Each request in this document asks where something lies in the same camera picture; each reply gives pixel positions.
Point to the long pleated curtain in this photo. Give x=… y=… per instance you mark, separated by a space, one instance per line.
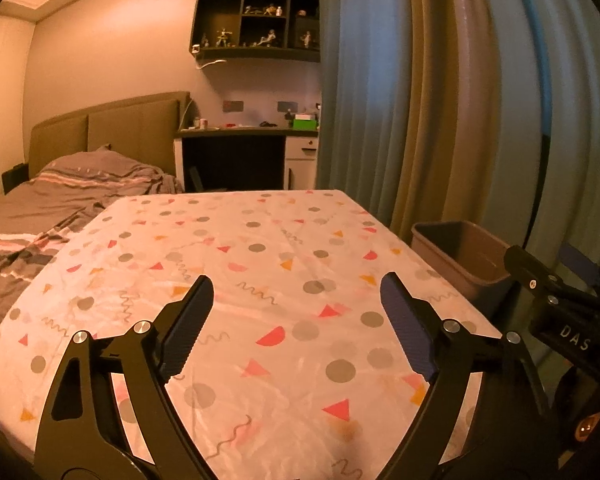
x=430 y=85

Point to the white drawer cabinet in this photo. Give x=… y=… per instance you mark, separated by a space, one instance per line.
x=301 y=157

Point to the white wardrobe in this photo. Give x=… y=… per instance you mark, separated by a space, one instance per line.
x=2 y=100

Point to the bed with grey bedding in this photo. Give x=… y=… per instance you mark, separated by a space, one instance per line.
x=25 y=220

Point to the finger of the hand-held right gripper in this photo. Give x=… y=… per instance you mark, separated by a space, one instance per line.
x=582 y=262
x=530 y=272

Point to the green box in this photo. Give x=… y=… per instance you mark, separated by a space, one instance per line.
x=305 y=122

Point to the black bedside table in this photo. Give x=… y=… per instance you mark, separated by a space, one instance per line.
x=15 y=178

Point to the dark wall shelf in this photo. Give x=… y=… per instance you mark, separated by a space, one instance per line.
x=217 y=5

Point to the padded brown headboard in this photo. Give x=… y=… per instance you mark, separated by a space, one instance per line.
x=125 y=125

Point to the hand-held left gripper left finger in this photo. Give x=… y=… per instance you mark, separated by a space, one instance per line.
x=185 y=332

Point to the grey wall socket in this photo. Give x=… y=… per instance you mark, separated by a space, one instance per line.
x=287 y=106
x=233 y=106

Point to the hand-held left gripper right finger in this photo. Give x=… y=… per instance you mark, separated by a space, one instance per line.
x=410 y=330

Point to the dark top desk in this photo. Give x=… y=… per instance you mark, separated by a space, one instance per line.
x=235 y=160

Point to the grey striped pillow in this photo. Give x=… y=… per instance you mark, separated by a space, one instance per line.
x=100 y=167

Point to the group of small figurines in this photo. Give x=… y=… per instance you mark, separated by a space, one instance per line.
x=267 y=37

